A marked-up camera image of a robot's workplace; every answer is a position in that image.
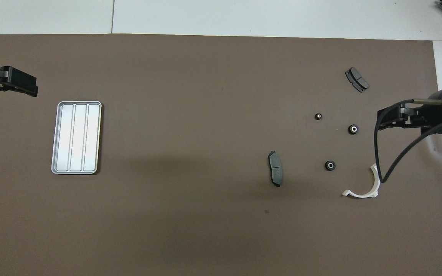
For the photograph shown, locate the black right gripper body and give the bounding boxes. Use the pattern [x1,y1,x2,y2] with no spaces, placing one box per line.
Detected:
[409,89,442,135]

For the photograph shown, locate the silver ribbed metal tray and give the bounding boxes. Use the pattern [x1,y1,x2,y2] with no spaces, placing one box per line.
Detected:
[51,101,102,175]

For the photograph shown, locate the short dark brake pad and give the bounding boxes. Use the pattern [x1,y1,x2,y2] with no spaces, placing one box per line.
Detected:
[345,67,370,93]

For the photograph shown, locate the long dark brake pad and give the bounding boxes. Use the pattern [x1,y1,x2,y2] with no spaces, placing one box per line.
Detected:
[268,150,284,187]

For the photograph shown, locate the brown table mat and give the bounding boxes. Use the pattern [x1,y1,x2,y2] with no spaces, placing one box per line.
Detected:
[0,34,442,276]

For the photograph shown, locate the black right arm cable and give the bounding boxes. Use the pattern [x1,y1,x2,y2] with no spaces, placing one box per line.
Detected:
[374,99,442,184]

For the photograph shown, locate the white curved plastic bracket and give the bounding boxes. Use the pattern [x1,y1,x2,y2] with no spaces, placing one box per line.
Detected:
[342,163,381,199]

